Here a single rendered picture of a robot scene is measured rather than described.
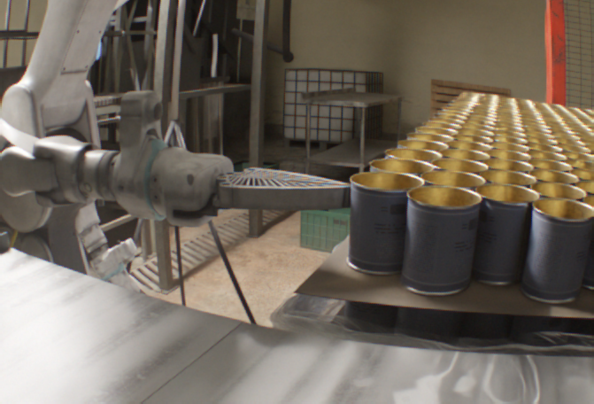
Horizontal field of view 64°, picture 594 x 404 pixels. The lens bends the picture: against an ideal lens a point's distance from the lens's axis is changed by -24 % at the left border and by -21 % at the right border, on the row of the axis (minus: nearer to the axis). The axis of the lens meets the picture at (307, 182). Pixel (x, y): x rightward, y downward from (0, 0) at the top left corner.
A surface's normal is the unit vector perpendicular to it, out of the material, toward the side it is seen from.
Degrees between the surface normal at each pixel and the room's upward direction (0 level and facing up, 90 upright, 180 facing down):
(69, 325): 0
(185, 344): 0
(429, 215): 92
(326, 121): 90
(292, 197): 91
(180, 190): 82
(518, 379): 0
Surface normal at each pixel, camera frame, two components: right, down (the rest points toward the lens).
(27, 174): -0.05, 0.23
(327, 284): 0.01, -0.97
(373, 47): -0.34, 0.18
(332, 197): 0.20, 0.23
